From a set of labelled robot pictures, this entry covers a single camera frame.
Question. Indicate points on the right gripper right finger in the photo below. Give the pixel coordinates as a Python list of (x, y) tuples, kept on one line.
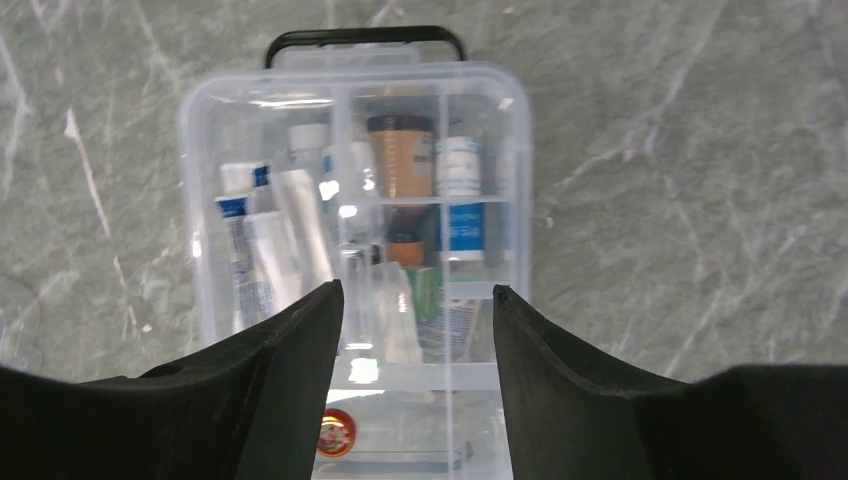
[(573, 411)]

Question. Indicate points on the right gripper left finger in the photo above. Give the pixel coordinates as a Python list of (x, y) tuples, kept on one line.
[(247, 407)]

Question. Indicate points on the small red balm tin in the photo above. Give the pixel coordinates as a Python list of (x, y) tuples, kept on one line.
[(337, 434)]

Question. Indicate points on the teal packaged item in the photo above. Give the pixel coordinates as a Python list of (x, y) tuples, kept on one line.
[(278, 246)]

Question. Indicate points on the green sachet packet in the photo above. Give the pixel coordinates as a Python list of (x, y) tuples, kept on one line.
[(426, 288)]

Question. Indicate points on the clear divided organizer tray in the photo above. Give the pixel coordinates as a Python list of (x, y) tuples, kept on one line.
[(397, 265)]

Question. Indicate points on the clear medicine kit box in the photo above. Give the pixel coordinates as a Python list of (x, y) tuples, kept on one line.
[(358, 199)]

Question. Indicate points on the amber medicine bottle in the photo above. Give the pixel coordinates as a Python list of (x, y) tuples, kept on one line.
[(405, 163)]

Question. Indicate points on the white gauze packet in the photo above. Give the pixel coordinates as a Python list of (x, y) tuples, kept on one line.
[(379, 318)]

